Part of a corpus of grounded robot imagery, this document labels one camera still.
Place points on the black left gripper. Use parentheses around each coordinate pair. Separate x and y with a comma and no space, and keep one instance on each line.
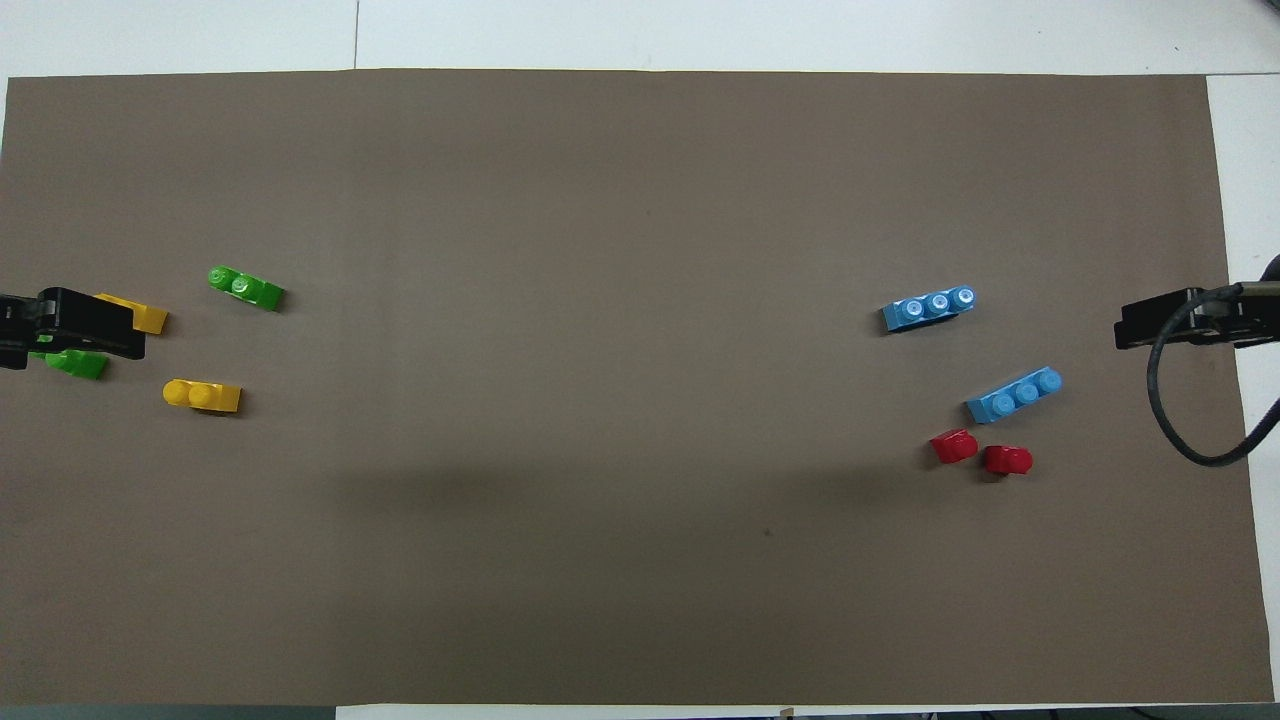
(18,330)

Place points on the brown table mat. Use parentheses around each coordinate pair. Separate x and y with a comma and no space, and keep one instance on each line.
(640,500)

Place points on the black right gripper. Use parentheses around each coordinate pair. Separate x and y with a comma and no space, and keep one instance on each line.
(1240,318)

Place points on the red single-stud block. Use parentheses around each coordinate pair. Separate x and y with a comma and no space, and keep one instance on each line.
(953,447)
(1008,460)

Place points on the yellow two-stud block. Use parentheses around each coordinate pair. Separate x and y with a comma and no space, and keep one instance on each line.
(152,318)
(202,396)

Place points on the blue three-stud block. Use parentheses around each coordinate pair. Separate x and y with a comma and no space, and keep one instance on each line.
(1015,395)
(930,308)

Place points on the green two-stud block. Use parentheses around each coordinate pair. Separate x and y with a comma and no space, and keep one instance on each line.
(245,288)
(75,365)

